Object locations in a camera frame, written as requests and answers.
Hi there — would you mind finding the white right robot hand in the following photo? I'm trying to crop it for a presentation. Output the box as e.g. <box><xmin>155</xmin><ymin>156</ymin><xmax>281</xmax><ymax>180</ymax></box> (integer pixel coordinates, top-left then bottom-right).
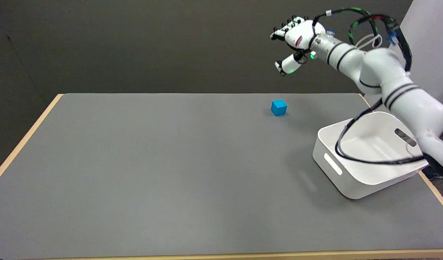
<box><xmin>270</xmin><ymin>16</ymin><xmax>325</xmax><ymax>75</ymax></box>

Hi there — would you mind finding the blue wooden cube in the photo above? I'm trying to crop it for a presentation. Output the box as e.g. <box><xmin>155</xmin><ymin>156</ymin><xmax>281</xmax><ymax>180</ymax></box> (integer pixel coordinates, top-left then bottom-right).
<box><xmin>271</xmin><ymin>100</ymin><xmax>288</xmax><ymax>117</ymax></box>

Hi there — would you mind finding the white plastic bin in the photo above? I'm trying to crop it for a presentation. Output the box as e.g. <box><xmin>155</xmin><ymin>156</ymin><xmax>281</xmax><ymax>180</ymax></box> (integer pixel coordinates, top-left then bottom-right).
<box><xmin>312</xmin><ymin>111</ymin><xmax>430</xmax><ymax>200</ymax></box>

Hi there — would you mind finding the black cable with green tape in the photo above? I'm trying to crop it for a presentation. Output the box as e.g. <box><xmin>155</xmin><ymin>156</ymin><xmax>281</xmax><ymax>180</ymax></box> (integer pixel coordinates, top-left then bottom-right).
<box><xmin>313</xmin><ymin>7</ymin><xmax>412</xmax><ymax>72</ymax></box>

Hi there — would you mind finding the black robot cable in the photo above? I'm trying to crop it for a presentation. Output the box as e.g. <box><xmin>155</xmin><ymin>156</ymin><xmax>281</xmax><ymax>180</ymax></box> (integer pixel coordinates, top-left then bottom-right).
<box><xmin>334</xmin><ymin>97</ymin><xmax>426</xmax><ymax>165</ymax></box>

